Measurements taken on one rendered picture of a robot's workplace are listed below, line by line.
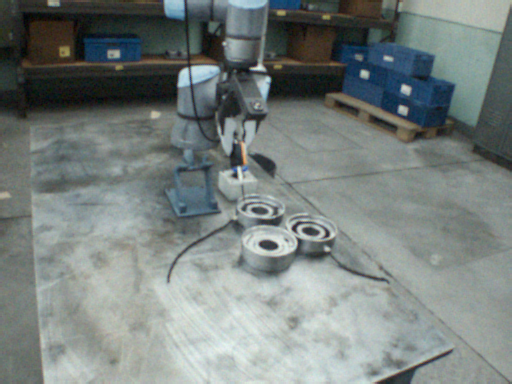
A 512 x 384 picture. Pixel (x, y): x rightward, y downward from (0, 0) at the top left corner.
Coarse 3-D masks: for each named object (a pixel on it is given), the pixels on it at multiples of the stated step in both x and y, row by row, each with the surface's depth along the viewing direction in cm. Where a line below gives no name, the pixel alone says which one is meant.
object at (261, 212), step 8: (240, 200) 98; (248, 200) 100; (256, 200) 101; (264, 200) 101; (272, 200) 100; (240, 208) 97; (248, 208) 97; (256, 208) 99; (264, 208) 99; (280, 208) 99; (240, 216) 94; (248, 216) 92; (256, 216) 94; (264, 216) 95; (272, 216) 93; (280, 216) 94; (240, 224) 96; (248, 224) 93; (256, 224) 92; (264, 224) 92; (272, 224) 93
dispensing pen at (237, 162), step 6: (234, 132) 99; (234, 138) 99; (234, 144) 97; (240, 144) 97; (234, 150) 97; (240, 150) 97; (234, 156) 97; (240, 156) 97; (234, 162) 97; (240, 162) 96; (240, 168) 98; (240, 174) 98; (240, 180) 98
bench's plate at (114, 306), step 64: (64, 128) 137; (128, 128) 142; (64, 192) 100; (128, 192) 104; (256, 192) 111; (64, 256) 79; (128, 256) 81; (192, 256) 84; (320, 256) 89; (64, 320) 65; (128, 320) 67; (192, 320) 69; (256, 320) 70; (320, 320) 72; (384, 320) 73
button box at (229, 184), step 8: (224, 176) 107; (232, 176) 107; (248, 176) 108; (224, 184) 107; (232, 184) 104; (248, 184) 106; (256, 184) 107; (224, 192) 107; (232, 192) 105; (240, 192) 106; (248, 192) 107
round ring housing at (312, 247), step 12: (300, 216) 95; (312, 216) 95; (288, 228) 89; (300, 228) 92; (312, 228) 93; (336, 228) 91; (300, 240) 87; (312, 240) 86; (324, 240) 87; (300, 252) 89; (312, 252) 88; (324, 252) 89
